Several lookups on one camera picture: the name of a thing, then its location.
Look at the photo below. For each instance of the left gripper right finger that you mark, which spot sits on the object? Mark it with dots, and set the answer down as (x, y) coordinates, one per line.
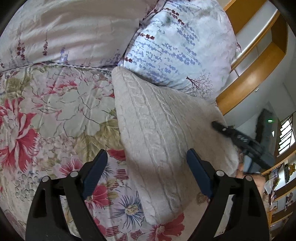
(248, 219)

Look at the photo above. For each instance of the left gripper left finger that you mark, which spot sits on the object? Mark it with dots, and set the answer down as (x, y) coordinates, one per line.
(46, 220)

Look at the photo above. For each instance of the beige cable-knit sweater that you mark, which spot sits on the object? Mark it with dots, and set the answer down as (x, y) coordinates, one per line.
(158, 125)

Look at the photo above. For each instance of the person's right hand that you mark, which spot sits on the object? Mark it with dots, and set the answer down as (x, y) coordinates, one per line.
(257, 178)

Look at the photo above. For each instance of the window with grille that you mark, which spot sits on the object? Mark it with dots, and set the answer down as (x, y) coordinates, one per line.
(287, 135)

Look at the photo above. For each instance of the floral quilt bedspread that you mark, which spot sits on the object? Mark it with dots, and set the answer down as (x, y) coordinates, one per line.
(53, 120)

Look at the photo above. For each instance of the wooden headboard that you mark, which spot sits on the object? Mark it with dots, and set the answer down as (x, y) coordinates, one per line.
(262, 32)

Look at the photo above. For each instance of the blue lavender print pillow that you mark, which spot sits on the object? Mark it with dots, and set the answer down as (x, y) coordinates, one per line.
(188, 46)

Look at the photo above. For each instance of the pale pink satin pillow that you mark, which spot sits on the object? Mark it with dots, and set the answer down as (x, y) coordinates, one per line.
(79, 33)

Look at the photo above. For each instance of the wooden wall shelf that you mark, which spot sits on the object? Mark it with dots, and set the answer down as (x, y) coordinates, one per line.
(280, 184)

